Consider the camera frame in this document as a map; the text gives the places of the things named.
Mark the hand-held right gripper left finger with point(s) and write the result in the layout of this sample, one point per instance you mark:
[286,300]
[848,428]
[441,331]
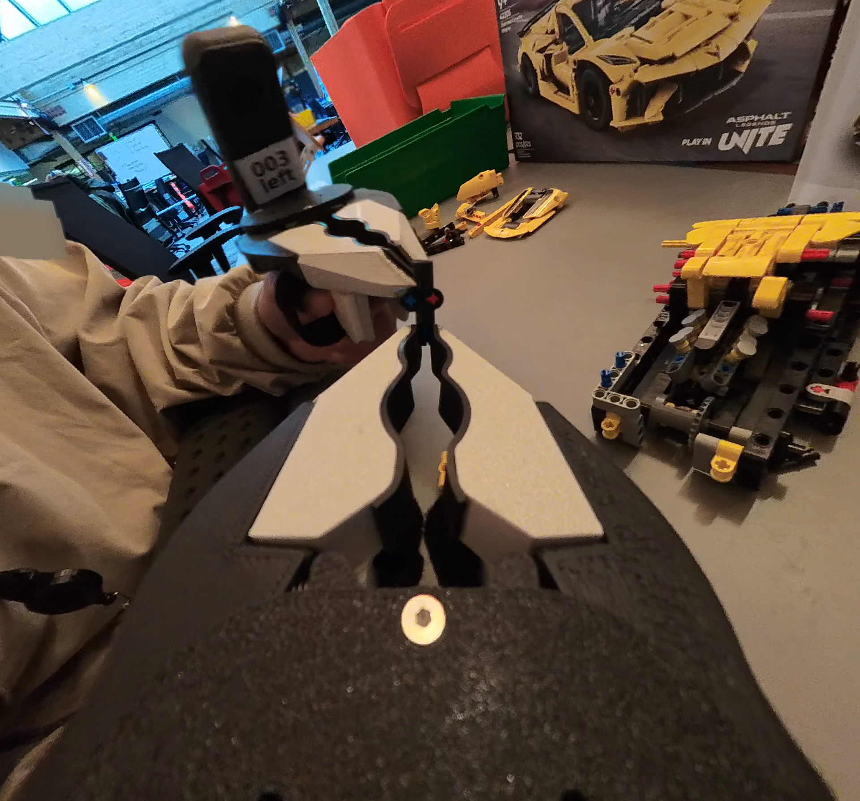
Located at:
[322,478]

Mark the partly built toy car chassis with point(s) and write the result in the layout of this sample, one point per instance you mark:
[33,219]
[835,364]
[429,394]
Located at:
[739,344]

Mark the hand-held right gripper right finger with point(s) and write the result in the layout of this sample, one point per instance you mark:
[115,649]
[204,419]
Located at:
[524,478]

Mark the green plastic bin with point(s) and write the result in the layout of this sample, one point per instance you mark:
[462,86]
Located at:
[430,149]

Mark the small yellow toy brick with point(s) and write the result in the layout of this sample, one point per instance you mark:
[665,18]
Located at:
[442,468]

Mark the black office chair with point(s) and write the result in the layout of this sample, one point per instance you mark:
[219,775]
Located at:
[107,230]

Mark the grey desk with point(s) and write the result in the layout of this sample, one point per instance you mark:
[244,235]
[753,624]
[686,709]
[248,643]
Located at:
[739,579]

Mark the large yellow toy car panel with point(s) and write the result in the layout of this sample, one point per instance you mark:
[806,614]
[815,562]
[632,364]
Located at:
[527,213]

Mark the whiteboard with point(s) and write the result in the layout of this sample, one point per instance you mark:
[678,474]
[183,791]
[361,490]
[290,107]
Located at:
[134,152]

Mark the orange plastic bin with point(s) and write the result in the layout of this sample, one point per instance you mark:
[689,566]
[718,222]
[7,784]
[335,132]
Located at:
[416,48]

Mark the red office chair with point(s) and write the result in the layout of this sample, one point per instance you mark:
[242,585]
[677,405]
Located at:
[218,186]

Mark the person's left forearm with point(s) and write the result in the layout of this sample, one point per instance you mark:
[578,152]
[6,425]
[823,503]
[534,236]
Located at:
[201,337]

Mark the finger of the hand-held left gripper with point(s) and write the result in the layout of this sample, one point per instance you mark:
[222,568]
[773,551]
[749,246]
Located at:
[386,216]
[356,267]

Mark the black perforated chair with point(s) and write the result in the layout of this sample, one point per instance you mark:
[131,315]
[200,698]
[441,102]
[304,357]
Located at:
[215,451]

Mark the toy car set box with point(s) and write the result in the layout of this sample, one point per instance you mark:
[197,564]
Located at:
[658,55]

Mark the person's left hand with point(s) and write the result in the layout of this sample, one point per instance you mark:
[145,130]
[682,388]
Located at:
[312,307]

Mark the yellow toy car fender piece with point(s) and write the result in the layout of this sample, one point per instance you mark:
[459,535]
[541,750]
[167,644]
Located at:
[480,186]

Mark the toy car instruction booklet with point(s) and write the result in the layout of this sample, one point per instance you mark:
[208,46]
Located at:
[830,109]

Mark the black toy axle assembly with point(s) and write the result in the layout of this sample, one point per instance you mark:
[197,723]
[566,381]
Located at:
[443,238]

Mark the small yellow toy brick assembly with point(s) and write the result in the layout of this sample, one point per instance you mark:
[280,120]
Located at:
[430,216]
[470,212]

